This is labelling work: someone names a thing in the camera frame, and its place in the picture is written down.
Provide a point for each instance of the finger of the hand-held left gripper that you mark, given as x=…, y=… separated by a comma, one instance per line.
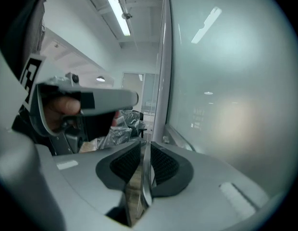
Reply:
x=115, y=98

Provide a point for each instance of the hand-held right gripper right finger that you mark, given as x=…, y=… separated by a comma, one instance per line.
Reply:
x=206, y=189

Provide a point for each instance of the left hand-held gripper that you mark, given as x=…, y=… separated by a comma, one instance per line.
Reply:
x=33, y=76

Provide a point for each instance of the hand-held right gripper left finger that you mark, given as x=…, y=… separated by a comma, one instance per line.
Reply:
x=86, y=177

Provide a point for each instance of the pale green door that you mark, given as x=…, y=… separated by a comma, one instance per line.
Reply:
x=223, y=68

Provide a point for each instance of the person's left hand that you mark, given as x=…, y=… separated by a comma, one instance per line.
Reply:
x=62, y=107

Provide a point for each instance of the grey-framed glass panel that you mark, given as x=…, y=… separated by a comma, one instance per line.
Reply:
x=139, y=93

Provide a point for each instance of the round ceiling lamp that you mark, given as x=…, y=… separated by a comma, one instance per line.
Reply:
x=100, y=78

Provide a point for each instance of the plastic-wrapped black chair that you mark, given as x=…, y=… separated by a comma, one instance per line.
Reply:
x=125, y=126

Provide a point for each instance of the person's black jacket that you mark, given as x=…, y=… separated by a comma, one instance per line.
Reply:
x=21, y=32

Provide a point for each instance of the ceiling sprinkler head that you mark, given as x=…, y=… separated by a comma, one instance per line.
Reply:
x=126, y=15

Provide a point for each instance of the long ceiling light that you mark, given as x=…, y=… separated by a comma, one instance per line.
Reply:
x=119, y=13

